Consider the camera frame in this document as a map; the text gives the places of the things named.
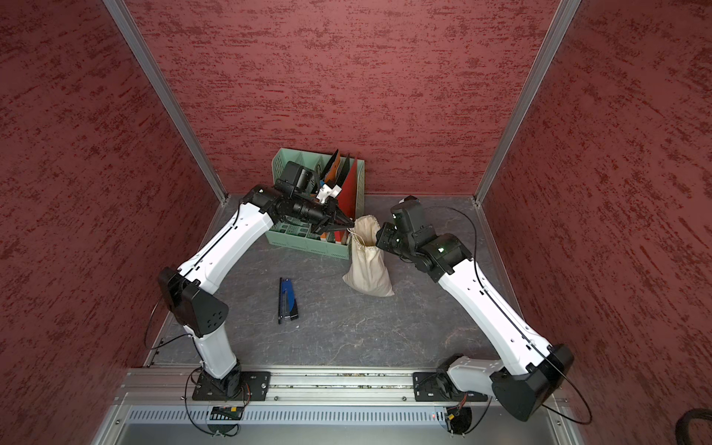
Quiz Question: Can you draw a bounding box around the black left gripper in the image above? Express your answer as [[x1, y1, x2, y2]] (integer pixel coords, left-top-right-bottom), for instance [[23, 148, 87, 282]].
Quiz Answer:
[[290, 193, 354, 233]]

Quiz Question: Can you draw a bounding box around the beige cloth soil bag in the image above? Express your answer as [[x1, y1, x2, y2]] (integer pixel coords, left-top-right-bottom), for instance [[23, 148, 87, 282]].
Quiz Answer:
[[343, 215, 395, 298]]

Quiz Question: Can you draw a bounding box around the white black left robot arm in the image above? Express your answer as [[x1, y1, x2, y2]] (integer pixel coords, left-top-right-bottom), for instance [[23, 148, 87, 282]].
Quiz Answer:
[[158, 185, 354, 381]]

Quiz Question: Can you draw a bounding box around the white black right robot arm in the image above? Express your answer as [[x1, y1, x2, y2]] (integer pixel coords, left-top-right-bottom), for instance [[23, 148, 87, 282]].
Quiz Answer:
[[376, 222, 574, 421]]

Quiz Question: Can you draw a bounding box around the red folder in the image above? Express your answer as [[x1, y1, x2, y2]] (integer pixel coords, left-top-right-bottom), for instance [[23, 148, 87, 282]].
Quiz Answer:
[[337, 158, 358, 220]]

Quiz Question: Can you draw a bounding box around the green perforated file organizer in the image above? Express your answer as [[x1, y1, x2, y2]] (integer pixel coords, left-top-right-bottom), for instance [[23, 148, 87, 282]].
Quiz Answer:
[[266, 148, 365, 260]]

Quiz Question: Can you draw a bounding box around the orange folder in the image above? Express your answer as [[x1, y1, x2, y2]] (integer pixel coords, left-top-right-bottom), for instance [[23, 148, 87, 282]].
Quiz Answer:
[[321, 149, 340, 187]]

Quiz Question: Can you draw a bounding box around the blue black stapler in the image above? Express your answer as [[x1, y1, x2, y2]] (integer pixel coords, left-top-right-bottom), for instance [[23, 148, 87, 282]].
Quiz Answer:
[[277, 277, 299, 324]]

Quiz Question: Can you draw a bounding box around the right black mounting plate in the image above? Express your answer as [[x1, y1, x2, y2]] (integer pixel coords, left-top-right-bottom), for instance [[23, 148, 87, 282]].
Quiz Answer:
[[412, 372, 489, 403]]

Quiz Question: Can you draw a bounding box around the black mounting plate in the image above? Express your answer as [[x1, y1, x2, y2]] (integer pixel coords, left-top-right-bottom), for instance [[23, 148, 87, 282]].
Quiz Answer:
[[189, 371, 271, 403], [412, 372, 489, 403]]

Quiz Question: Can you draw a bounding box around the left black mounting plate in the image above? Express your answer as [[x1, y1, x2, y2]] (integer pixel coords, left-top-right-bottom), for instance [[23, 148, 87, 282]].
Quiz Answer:
[[189, 371, 271, 403]]

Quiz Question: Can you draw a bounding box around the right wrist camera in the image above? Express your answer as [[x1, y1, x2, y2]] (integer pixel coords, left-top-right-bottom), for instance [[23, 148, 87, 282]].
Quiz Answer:
[[390, 196, 436, 237]]

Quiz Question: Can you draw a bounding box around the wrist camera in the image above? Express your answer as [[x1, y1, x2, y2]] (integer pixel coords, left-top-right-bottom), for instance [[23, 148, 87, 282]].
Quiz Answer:
[[274, 161, 342, 204], [390, 196, 436, 237]]

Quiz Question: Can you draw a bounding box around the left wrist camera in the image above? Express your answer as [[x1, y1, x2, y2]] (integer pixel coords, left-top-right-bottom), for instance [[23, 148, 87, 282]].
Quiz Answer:
[[274, 161, 342, 204]]

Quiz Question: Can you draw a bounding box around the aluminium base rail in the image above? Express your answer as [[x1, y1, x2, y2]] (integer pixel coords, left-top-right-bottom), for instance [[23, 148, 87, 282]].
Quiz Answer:
[[113, 363, 568, 407]]

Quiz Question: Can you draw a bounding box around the right aluminium corner post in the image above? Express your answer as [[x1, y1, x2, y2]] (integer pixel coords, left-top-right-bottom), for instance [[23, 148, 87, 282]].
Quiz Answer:
[[474, 0, 581, 207]]

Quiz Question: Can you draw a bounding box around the aluminium corner post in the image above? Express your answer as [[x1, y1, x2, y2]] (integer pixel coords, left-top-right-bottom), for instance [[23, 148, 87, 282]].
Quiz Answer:
[[103, 0, 229, 204], [474, 0, 581, 207]]

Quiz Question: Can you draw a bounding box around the left aluminium corner post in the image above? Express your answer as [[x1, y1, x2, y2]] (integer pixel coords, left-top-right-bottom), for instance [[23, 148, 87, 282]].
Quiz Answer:
[[103, 0, 229, 204]]

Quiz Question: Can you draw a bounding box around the black corrugated hose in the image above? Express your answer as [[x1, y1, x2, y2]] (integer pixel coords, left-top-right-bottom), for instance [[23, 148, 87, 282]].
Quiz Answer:
[[675, 408, 712, 445]]

